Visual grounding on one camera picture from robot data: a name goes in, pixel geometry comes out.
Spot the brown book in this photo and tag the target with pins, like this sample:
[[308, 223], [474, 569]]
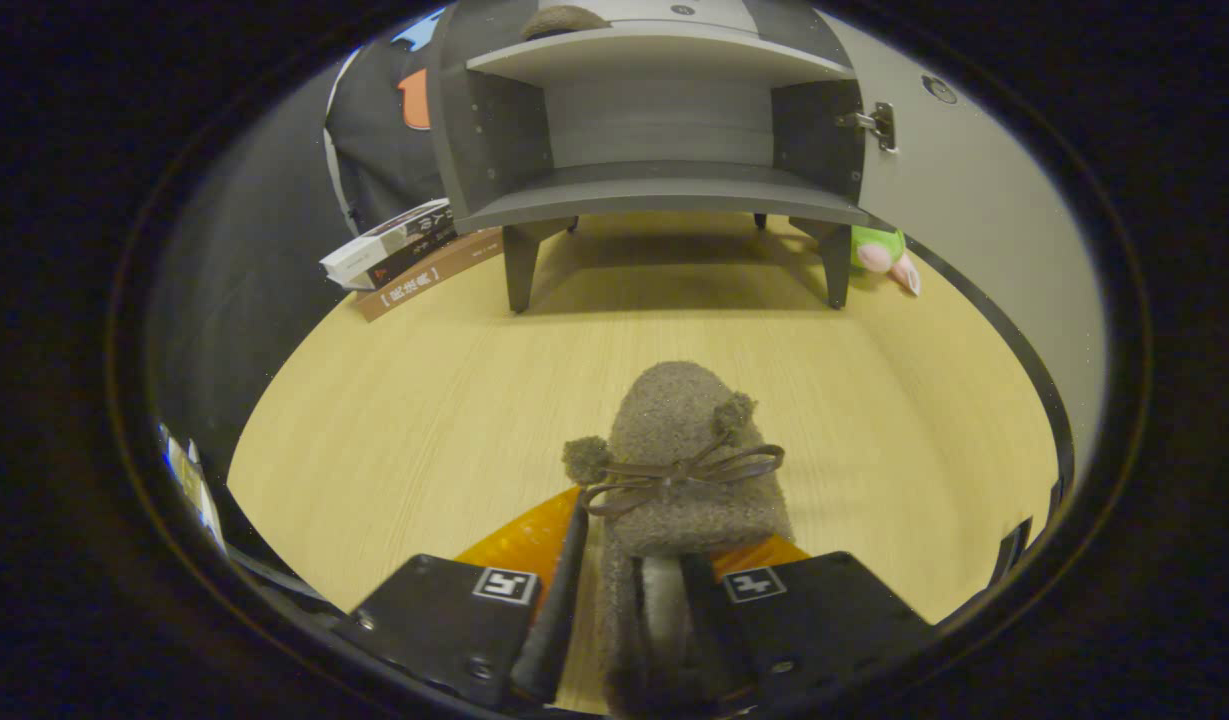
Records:
[[434, 275]]

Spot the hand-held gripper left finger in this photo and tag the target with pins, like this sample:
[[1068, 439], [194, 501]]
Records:
[[559, 620]]

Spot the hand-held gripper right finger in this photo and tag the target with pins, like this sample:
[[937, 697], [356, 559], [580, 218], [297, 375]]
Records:
[[834, 620]]

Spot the black backdrop cloth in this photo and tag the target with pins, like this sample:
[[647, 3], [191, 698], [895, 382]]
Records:
[[374, 160]]

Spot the blue white printed item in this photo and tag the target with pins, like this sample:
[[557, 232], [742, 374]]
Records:
[[189, 480]]

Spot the black book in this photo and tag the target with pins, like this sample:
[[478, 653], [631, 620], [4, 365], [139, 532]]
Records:
[[414, 255]]

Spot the green and pink plush toy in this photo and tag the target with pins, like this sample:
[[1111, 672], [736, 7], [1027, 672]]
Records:
[[879, 250]]

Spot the brown fuzzy shoe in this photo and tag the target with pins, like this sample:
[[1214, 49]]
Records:
[[674, 430], [564, 22]]

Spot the dark grey shoe cabinet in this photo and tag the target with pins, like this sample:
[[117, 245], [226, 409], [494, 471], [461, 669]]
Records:
[[654, 190]]

